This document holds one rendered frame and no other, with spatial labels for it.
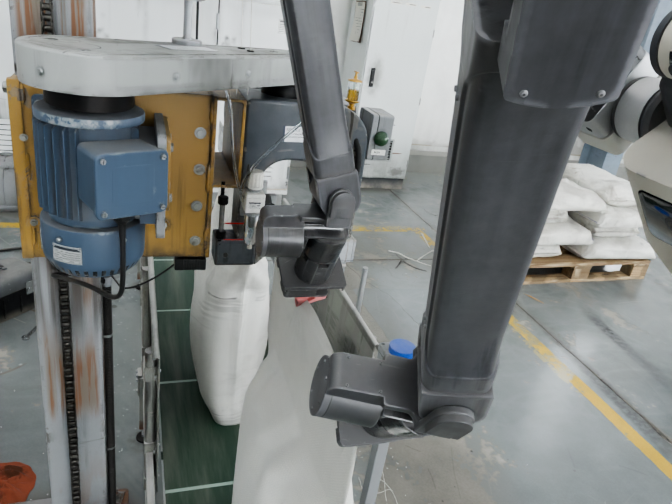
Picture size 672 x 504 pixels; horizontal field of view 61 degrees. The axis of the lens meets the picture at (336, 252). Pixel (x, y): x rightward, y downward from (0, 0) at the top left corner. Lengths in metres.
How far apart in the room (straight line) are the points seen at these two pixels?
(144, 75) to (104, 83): 0.06
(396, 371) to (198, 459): 1.14
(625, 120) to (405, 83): 4.13
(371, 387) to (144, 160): 0.46
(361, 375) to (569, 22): 0.38
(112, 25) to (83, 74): 2.95
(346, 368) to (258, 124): 0.64
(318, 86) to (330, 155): 0.09
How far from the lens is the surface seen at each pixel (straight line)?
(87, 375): 1.36
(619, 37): 0.21
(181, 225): 1.12
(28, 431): 2.34
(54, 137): 0.87
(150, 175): 0.82
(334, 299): 1.74
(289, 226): 0.78
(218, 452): 1.64
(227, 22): 3.80
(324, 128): 0.74
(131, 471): 2.14
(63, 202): 0.91
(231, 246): 1.14
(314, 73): 0.72
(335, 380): 0.51
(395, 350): 1.25
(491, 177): 0.29
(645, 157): 0.83
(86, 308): 1.26
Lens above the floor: 1.53
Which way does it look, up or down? 24 degrees down
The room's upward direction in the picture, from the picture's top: 9 degrees clockwise
